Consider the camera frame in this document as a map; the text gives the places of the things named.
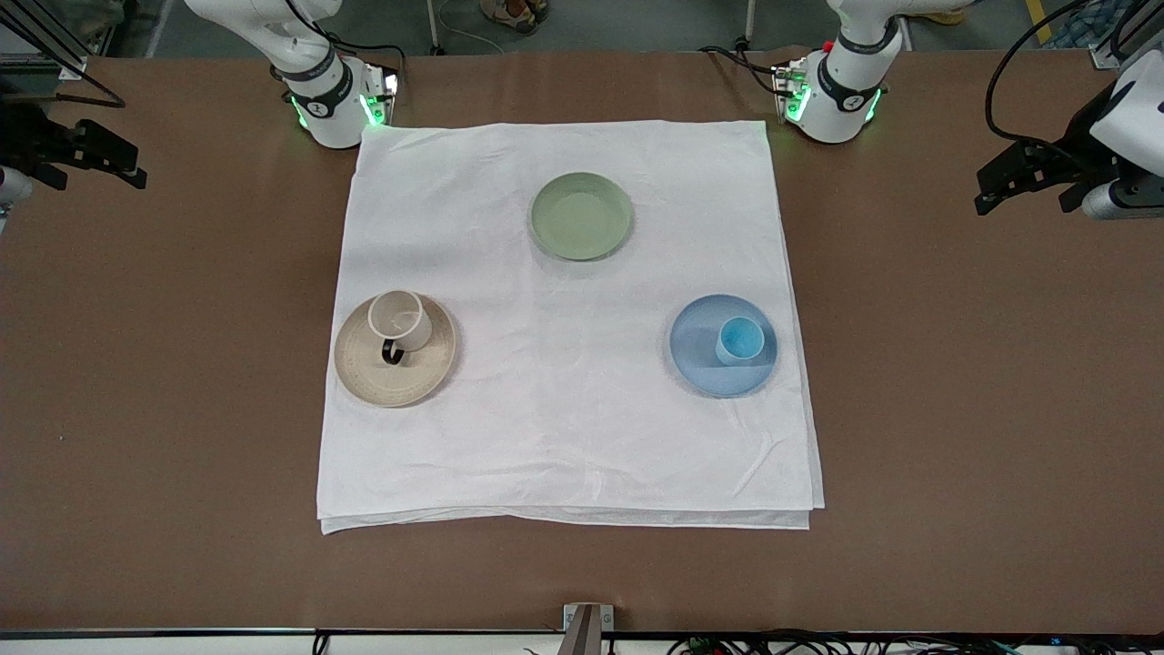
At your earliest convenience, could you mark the blue cup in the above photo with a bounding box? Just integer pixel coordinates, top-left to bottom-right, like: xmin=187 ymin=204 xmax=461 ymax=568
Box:
xmin=715 ymin=316 xmax=767 ymax=368

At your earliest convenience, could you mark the white mug with black handle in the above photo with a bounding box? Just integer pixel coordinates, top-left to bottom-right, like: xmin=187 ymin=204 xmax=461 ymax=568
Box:
xmin=367 ymin=289 xmax=434 ymax=367

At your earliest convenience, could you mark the blue plate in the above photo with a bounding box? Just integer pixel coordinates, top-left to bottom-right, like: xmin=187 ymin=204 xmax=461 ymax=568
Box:
xmin=669 ymin=294 xmax=779 ymax=398

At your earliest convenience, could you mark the gray beige plate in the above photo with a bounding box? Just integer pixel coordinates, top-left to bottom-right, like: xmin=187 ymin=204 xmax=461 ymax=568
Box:
xmin=334 ymin=291 xmax=458 ymax=408

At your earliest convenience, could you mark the green plate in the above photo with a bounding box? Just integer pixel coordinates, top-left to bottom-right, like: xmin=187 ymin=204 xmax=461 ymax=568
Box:
xmin=528 ymin=171 xmax=635 ymax=262

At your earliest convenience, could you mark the pair of shoes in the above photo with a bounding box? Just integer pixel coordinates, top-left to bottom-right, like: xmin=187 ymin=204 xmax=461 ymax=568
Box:
xmin=480 ymin=0 xmax=552 ymax=35

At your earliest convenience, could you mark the white cloth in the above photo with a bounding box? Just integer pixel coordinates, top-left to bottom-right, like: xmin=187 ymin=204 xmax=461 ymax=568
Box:
xmin=316 ymin=120 xmax=826 ymax=535

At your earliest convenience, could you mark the black cable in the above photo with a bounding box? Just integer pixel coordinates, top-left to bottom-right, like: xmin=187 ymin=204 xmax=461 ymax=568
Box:
xmin=985 ymin=0 xmax=1097 ymax=151
xmin=269 ymin=0 xmax=407 ymax=87
xmin=698 ymin=38 xmax=785 ymax=97
xmin=0 ymin=0 xmax=126 ymax=109

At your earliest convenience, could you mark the aluminium frame profile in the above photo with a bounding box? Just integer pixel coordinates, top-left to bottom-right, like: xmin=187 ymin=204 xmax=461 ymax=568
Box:
xmin=0 ymin=0 xmax=89 ymax=81
xmin=1089 ymin=0 xmax=1164 ymax=69

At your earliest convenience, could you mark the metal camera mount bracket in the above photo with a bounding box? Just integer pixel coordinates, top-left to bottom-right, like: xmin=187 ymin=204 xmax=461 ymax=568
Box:
xmin=557 ymin=602 xmax=616 ymax=655

